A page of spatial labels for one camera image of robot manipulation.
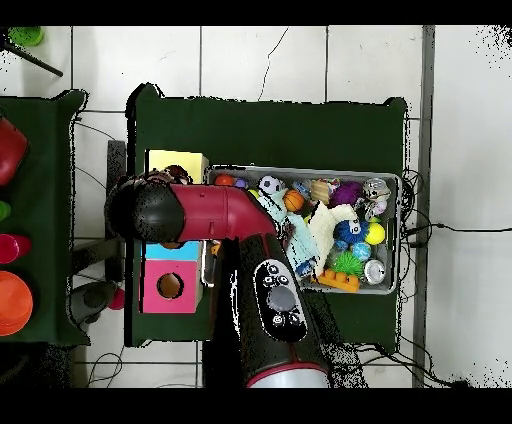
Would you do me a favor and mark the pink cup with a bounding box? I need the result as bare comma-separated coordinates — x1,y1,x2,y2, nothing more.
0,233,33,265

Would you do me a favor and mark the black metal stand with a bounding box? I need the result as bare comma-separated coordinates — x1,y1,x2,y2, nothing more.
105,139,128,283

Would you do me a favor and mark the silver mesh bin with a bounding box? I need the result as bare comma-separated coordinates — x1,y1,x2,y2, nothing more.
201,164,402,296

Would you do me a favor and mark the colourful patterned cloth scrunchie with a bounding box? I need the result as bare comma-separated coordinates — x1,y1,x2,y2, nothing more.
139,164,193,186

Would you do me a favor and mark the black cable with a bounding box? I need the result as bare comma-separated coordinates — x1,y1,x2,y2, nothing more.
403,221,512,234

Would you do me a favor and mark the long orange toy brick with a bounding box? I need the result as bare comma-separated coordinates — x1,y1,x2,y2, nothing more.
315,267,361,294

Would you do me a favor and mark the black rod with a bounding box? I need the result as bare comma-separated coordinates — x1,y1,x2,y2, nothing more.
0,38,64,78

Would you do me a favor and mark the black and white soccer ball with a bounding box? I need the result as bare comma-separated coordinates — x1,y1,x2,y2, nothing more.
257,175,284,196

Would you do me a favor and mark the grey rounded device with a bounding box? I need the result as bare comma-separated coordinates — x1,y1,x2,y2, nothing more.
69,279,118,326

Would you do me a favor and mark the mint green cloth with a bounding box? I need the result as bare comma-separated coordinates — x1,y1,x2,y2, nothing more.
255,191,320,277

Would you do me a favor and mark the cream cloth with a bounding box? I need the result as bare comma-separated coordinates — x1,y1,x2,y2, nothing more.
307,201,360,277

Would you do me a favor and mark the green round object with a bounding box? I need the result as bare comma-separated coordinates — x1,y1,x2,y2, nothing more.
7,26,45,48

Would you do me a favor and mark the small orange basketball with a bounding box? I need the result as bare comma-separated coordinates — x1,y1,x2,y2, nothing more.
282,189,306,213

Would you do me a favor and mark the wooden box with three holes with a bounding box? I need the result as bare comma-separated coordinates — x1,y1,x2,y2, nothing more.
137,149,210,315

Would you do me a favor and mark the dark green table cloth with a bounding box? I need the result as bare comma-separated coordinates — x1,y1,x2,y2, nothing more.
0,89,92,348
124,83,409,348

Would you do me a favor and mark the red rounded container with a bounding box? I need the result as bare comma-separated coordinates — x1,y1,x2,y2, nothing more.
0,117,30,187

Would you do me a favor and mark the purple spiky ball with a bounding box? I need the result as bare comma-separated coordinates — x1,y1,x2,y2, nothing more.
329,180,364,207

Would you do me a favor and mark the orange round disc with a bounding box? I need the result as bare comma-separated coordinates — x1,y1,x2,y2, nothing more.
0,270,34,337

